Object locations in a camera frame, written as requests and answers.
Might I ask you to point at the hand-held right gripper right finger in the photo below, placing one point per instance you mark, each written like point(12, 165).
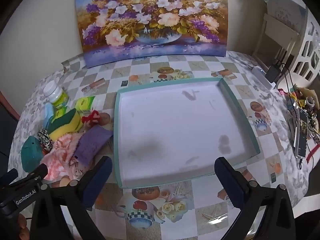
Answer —
point(226, 178)

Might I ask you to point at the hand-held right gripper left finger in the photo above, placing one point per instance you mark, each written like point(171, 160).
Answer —
point(100, 176)

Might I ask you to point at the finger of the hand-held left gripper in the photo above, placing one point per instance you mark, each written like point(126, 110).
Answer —
point(8, 176)
point(37, 171)

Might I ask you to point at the pink floral fabric garment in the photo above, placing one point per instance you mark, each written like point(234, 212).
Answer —
point(76, 167)

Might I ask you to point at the pink and white checked cloth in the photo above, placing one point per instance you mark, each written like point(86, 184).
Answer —
point(61, 155)

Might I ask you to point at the leopard print scrunchie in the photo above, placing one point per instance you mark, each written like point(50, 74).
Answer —
point(45, 138)

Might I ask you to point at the purple cloth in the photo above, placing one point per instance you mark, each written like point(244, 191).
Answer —
point(91, 143)

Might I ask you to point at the yellow and green sponge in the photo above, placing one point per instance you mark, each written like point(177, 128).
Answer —
point(65, 125)

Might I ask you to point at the blue face mask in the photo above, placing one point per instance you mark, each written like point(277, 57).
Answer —
point(48, 113)

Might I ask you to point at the teal shallow cardboard box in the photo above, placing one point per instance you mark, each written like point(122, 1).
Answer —
point(175, 130)

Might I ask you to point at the person's left hand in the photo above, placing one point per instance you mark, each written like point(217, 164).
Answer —
point(23, 226)

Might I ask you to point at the teal plastic toy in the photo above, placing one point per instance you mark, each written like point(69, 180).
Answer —
point(31, 152)

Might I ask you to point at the reddish brown wooden board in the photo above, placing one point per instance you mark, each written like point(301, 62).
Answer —
point(7, 105)

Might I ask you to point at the white bottle with green label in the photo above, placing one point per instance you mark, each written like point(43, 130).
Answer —
point(56, 96)

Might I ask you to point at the checked patterned tablecloth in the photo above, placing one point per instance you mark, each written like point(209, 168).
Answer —
point(105, 95)

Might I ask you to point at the flat grey device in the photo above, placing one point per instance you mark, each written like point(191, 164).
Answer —
point(302, 140)

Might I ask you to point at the white power strip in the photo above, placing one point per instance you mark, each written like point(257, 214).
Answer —
point(260, 75)

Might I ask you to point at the pile of colourful craft supplies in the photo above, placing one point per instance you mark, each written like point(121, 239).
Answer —
point(303, 100)

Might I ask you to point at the black power adapter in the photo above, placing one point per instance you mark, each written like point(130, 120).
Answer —
point(273, 73)

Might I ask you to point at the white lattice plastic chair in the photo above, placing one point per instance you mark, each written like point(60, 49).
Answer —
point(308, 55)

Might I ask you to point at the white wooden chair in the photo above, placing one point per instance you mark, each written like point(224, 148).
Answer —
point(282, 30)

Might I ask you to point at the floral still life painting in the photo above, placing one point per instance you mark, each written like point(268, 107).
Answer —
point(150, 17)

